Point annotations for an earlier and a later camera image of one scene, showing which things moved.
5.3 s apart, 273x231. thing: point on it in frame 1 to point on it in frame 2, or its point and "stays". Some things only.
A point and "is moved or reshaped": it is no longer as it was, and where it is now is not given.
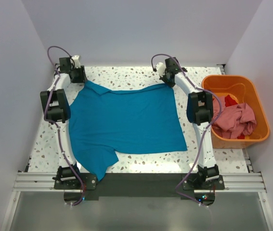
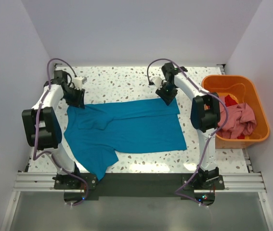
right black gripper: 163,78 to 168,99
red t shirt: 229,101 stays
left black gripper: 83,78 to 79,102
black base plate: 79,187 stays
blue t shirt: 103,123 is moved or reshaped
